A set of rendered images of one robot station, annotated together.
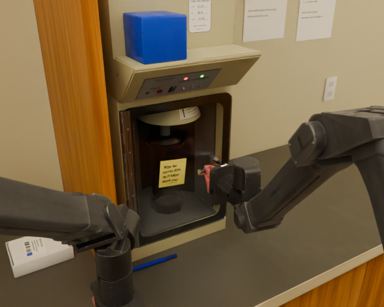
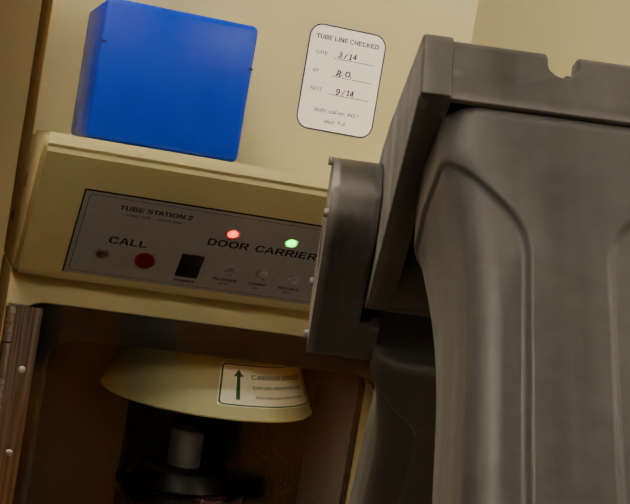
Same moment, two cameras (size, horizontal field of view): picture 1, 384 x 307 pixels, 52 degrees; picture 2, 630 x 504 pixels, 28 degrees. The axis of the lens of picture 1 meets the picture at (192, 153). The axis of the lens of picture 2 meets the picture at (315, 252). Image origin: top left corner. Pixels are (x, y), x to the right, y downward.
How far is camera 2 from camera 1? 0.30 m
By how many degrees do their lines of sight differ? 25
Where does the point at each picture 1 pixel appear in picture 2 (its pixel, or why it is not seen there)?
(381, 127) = (473, 69)
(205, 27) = (353, 121)
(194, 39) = (312, 149)
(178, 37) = (219, 86)
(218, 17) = not seen: hidden behind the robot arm
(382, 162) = (451, 197)
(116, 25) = (64, 42)
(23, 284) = not seen: outside the picture
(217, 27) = not seen: hidden behind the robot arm
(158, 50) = (142, 107)
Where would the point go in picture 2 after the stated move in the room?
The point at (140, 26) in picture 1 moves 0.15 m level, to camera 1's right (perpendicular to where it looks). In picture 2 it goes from (102, 23) to (330, 56)
